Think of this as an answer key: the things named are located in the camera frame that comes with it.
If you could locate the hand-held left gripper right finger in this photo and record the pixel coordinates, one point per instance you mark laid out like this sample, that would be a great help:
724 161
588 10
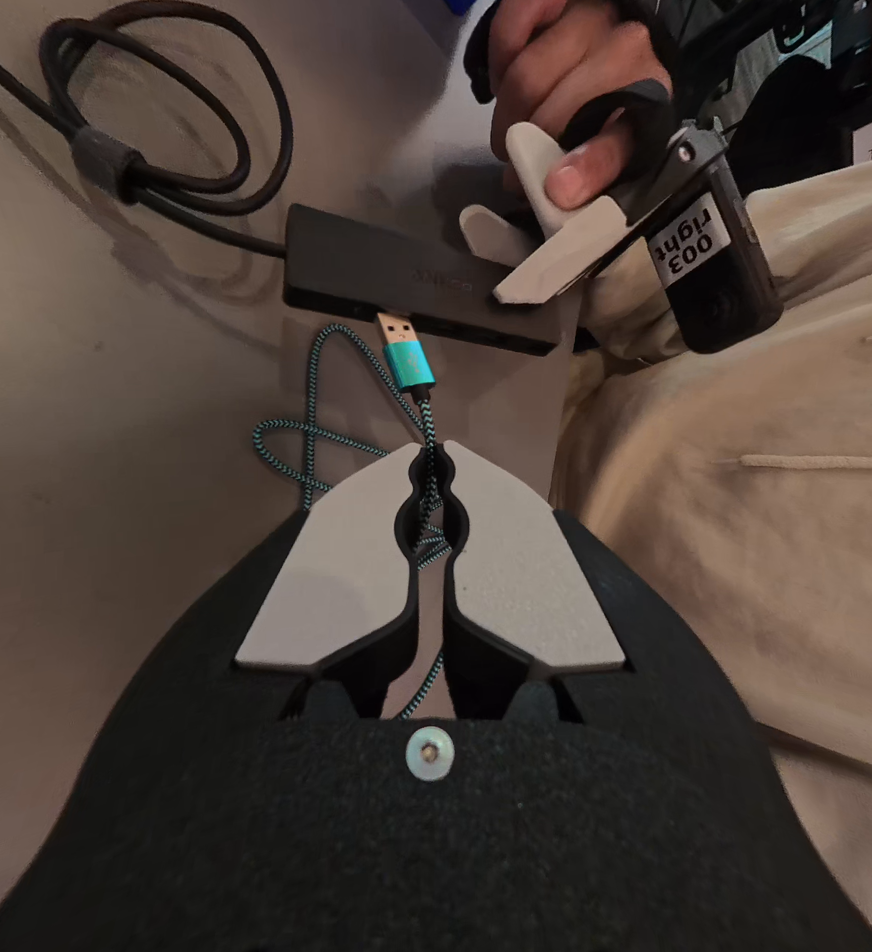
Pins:
533 580

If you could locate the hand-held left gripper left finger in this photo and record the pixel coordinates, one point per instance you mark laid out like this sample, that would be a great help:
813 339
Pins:
332 580

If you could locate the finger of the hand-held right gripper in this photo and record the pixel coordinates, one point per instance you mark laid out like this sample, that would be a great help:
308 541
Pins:
492 234
562 260

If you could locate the black usb hub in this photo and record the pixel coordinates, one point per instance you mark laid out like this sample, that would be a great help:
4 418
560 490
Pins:
376 260

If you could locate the person's right hand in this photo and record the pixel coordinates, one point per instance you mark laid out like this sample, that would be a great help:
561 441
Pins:
555 67

